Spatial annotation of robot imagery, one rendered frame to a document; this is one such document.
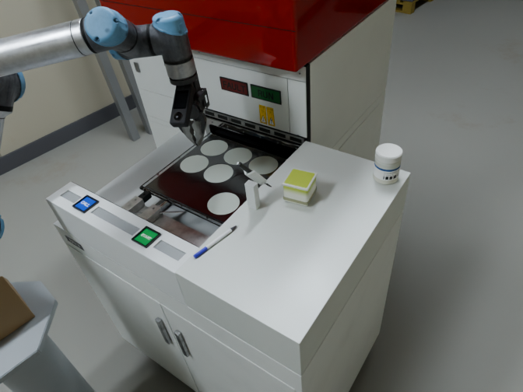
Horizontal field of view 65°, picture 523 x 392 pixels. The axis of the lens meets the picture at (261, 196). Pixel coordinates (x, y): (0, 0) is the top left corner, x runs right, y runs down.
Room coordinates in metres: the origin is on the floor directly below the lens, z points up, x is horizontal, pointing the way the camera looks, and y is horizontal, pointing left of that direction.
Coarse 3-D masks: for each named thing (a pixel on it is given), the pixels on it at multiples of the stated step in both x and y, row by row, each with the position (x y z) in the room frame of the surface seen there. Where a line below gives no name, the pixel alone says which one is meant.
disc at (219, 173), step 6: (210, 168) 1.12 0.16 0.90; (216, 168) 1.12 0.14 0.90; (222, 168) 1.11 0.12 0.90; (228, 168) 1.11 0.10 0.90; (204, 174) 1.09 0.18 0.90; (210, 174) 1.09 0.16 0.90; (216, 174) 1.08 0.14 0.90; (222, 174) 1.08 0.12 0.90; (228, 174) 1.08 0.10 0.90; (210, 180) 1.05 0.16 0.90; (216, 180) 1.05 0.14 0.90; (222, 180) 1.05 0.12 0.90
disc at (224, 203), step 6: (210, 198) 0.97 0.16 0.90; (216, 198) 0.96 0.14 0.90; (222, 198) 0.96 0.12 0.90; (228, 198) 0.96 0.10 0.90; (234, 198) 0.95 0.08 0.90; (210, 204) 0.94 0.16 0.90; (216, 204) 0.94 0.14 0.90; (222, 204) 0.93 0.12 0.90; (228, 204) 0.93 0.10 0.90; (234, 204) 0.93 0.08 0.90; (210, 210) 0.91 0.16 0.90; (216, 210) 0.91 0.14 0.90; (222, 210) 0.91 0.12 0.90; (228, 210) 0.90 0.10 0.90
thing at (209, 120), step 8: (208, 120) 1.38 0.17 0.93; (216, 120) 1.36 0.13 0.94; (208, 128) 1.39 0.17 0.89; (224, 128) 1.33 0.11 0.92; (232, 128) 1.31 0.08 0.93; (240, 128) 1.28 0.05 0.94; (248, 128) 1.27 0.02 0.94; (224, 136) 1.35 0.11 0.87; (256, 136) 1.24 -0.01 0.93; (264, 136) 1.22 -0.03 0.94; (272, 136) 1.20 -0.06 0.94; (248, 144) 1.28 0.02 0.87; (280, 144) 1.17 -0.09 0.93; (288, 144) 1.15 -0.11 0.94; (296, 144) 1.14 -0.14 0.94; (272, 152) 1.21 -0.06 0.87
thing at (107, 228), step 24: (72, 192) 1.00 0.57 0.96; (72, 216) 0.90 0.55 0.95; (96, 216) 0.88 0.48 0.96; (120, 216) 0.87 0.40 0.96; (96, 240) 0.86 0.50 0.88; (120, 240) 0.77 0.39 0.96; (168, 240) 0.75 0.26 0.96; (144, 264) 0.72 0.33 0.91; (168, 264) 0.67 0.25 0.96; (168, 288) 0.67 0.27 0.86
